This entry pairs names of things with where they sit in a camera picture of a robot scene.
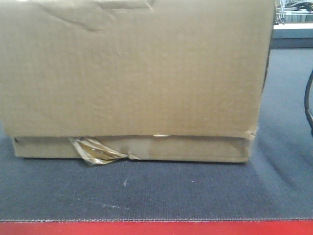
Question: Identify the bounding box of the brown cardboard carton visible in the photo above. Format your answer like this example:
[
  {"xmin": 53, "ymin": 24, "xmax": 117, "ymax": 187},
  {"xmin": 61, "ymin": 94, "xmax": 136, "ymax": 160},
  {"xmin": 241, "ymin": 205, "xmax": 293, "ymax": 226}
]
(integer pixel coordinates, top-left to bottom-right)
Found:
[{"xmin": 0, "ymin": 0, "xmax": 278, "ymax": 165}]

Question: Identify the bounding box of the dark grey conveyor belt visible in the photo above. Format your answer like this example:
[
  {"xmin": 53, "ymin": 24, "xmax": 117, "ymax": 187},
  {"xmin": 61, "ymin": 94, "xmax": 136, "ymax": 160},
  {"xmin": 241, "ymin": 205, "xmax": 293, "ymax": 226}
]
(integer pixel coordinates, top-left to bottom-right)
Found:
[{"xmin": 0, "ymin": 49, "xmax": 313, "ymax": 222}]

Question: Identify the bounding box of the black cable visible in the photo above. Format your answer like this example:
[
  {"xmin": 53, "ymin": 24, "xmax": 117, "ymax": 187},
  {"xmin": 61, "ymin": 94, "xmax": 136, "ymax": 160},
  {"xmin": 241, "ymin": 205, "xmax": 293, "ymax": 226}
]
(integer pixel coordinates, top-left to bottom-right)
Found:
[{"xmin": 304, "ymin": 70, "xmax": 313, "ymax": 135}]

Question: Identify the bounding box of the background aluminium frame table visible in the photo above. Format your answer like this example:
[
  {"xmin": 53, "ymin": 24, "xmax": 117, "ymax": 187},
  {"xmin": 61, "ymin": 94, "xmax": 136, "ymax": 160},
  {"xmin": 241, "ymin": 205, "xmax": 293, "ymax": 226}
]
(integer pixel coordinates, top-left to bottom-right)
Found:
[{"xmin": 270, "ymin": 0, "xmax": 313, "ymax": 49}]

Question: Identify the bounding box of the red conveyor edge frame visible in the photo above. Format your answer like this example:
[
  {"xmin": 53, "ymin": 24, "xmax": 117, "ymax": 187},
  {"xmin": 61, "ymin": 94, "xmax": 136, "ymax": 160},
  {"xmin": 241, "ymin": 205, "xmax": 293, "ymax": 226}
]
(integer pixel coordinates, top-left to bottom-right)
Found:
[{"xmin": 0, "ymin": 220, "xmax": 313, "ymax": 235}]

